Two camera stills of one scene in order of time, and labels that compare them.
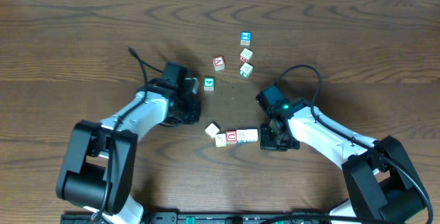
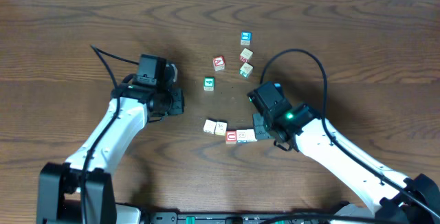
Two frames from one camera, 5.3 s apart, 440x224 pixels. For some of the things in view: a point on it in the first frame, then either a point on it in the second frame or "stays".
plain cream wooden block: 251,135 stays
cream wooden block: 221,140 -> 221,128
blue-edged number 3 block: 241,136 stays
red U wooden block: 231,137 stays
